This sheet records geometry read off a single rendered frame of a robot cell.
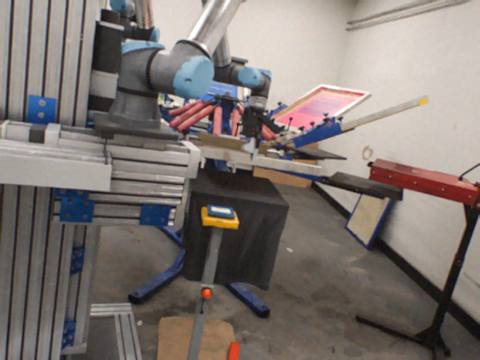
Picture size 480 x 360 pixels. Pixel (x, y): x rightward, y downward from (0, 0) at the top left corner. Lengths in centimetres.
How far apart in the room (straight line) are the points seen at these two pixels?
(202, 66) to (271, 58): 535
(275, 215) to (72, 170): 101
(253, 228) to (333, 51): 513
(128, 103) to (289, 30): 546
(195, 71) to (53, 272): 85
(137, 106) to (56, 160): 27
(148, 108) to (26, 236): 60
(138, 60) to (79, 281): 85
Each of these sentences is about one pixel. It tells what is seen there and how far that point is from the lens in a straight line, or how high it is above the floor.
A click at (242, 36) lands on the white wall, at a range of 639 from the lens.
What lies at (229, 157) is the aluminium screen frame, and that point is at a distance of 164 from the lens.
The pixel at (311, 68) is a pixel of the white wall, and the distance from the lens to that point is 660.
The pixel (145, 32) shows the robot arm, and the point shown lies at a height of 156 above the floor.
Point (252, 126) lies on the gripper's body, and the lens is 164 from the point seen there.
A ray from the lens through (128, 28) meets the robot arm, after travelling 198.
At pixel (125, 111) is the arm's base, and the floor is 130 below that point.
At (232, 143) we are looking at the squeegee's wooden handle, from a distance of 224.
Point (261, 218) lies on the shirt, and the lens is 183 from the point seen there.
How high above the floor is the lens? 144
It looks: 14 degrees down
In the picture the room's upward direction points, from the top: 11 degrees clockwise
